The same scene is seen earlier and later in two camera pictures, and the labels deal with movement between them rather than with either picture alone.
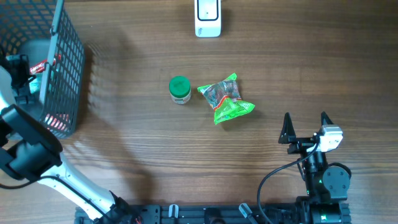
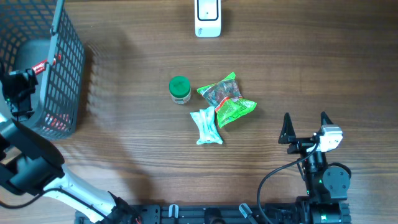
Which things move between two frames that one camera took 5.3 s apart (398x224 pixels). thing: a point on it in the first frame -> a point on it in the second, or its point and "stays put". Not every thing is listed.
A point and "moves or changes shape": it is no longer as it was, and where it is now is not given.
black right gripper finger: (287, 134) stays put
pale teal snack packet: (34, 86) moves or changes shape
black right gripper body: (300, 146) stays put
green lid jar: (180, 89) stays put
